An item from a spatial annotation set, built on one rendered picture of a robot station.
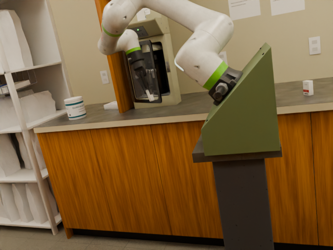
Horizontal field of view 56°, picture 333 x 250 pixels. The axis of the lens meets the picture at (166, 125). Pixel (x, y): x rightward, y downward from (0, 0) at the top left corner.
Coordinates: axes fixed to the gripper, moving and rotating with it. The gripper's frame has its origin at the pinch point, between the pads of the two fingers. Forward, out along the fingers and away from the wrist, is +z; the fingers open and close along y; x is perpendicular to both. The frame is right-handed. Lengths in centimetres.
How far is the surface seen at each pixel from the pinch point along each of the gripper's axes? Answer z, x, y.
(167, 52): -23.9, 30.0, 1.0
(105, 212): 64, -6, -75
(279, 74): 16, 91, 43
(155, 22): -40.9, 19.4, 8.0
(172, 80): -6.1, 31.1, -4.2
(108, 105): -8, 23, -63
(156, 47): -30.7, 31.0, -6.7
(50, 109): -28, 19, -133
